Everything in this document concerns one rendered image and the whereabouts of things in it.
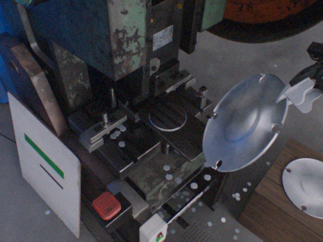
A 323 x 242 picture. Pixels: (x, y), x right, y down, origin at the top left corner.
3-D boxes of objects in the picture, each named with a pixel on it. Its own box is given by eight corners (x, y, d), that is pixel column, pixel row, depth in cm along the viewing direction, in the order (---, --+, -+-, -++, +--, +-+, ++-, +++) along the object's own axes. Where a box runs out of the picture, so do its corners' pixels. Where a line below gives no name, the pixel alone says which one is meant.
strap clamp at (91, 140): (130, 126, 109) (128, 106, 101) (89, 153, 101) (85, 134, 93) (118, 116, 111) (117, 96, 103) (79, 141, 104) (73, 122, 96)
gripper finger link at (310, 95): (284, 119, 71) (323, 98, 66) (276, 101, 75) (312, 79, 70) (291, 125, 73) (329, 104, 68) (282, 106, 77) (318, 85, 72)
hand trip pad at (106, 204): (124, 216, 90) (123, 205, 84) (107, 230, 87) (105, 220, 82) (109, 199, 93) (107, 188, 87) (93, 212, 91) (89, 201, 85)
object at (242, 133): (234, 75, 97) (232, 74, 97) (309, 73, 70) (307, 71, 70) (191, 157, 95) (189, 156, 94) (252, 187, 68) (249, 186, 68)
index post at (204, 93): (205, 105, 117) (209, 87, 109) (200, 109, 115) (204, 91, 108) (200, 101, 118) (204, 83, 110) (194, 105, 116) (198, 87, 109)
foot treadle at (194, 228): (212, 242, 143) (215, 238, 139) (198, 257, 139) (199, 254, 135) (130, 160, 169) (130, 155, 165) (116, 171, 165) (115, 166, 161)
